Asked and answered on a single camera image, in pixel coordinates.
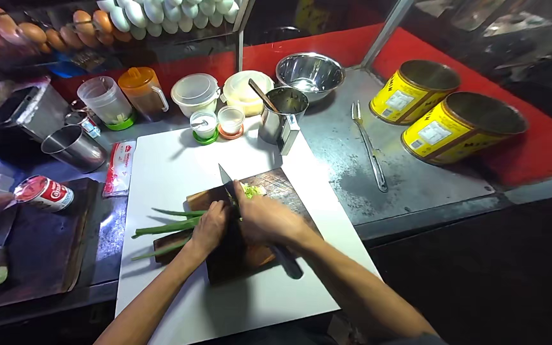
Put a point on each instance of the pile of white eggs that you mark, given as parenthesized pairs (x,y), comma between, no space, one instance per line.
(154,12)

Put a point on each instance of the person's left hand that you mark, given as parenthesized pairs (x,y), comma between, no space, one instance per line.
(210,227)

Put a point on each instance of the person's right index finger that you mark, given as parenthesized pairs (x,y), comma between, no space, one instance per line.
(241,192)

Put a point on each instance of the person's left fingers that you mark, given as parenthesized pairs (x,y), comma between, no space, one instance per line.
(217,212)

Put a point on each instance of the chopped scallion pieces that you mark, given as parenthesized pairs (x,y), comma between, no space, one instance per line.
(252,190)

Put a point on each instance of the person's right forearm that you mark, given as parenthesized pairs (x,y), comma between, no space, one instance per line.
(357,282)

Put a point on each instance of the small jar with green lid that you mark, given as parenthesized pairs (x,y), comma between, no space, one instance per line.
(204,125)

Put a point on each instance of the white board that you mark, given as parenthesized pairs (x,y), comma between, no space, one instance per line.
(161,165)

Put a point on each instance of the large dark wooden board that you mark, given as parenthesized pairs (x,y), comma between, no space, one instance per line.
(41,254)

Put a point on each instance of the round tub with translucent lid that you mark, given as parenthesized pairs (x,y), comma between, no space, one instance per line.
(194,93)

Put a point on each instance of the small can with blue label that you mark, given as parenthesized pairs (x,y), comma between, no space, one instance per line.
(86,125)

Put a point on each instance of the person's right hand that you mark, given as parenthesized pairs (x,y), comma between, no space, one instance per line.
(271,215)

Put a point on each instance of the stainless steel bowl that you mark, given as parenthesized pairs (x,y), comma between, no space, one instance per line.
(314,74)

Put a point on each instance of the long metal fork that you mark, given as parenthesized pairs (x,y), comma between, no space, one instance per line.
(369,148)

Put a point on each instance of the clear container with green base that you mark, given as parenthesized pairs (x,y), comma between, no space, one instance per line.
(108,105)

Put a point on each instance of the round tub with yellowish lid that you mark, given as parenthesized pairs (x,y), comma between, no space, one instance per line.
(242,91)

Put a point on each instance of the red and white can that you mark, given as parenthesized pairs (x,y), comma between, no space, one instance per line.
(48,194)

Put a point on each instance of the red and white packet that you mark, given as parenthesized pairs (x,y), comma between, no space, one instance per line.
(119,168)

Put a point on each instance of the glass display case frame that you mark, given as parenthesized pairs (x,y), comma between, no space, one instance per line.
(387,33)

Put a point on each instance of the large yellow tin can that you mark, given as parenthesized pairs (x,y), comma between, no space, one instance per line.
(400,98)
(443,129)

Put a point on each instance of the square metal container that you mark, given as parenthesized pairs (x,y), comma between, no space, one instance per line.
(31,112)

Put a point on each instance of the brown wooden cutting board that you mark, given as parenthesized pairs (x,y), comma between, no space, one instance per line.
(281,184)

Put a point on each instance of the person's left forearm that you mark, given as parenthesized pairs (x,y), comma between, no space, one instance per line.
(168,287)

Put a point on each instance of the pitcher with orange lid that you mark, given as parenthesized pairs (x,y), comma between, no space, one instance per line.
(143,96)

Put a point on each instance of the green scallion stalks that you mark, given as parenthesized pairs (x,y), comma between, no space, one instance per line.
(170,227)

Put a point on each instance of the tall stainless steel cup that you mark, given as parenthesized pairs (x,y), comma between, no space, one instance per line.
(77,151)

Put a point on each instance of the pile of brown eggs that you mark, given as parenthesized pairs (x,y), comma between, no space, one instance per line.
(31,33)

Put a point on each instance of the small jar with orange lid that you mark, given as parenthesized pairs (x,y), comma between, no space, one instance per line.
(231,120)

